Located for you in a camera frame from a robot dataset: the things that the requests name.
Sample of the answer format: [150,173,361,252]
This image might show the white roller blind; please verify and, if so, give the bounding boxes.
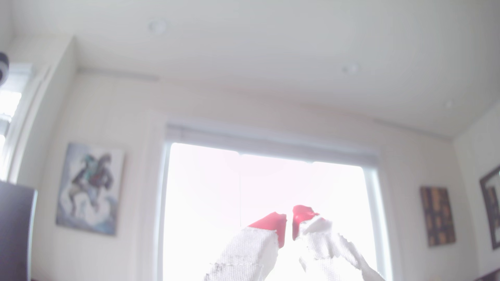
[166,123,379,168]

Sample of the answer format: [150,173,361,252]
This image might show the large bright window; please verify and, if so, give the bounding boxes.
[158,141,391,281]

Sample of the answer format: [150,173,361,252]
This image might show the framed horse rider painting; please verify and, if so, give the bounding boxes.
[56,142,126,237]

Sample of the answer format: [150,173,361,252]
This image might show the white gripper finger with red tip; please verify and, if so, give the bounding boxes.
[292,205,386,281]
[203,212,288,281]

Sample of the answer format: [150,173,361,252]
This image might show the narrow side window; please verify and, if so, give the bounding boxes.
[0,64,34,180]

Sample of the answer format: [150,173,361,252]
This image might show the dark framed wall mirror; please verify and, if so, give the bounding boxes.
[480,166,500,250]

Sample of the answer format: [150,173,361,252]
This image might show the brown patterned wall picture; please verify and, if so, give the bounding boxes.
[420,186,456,247]

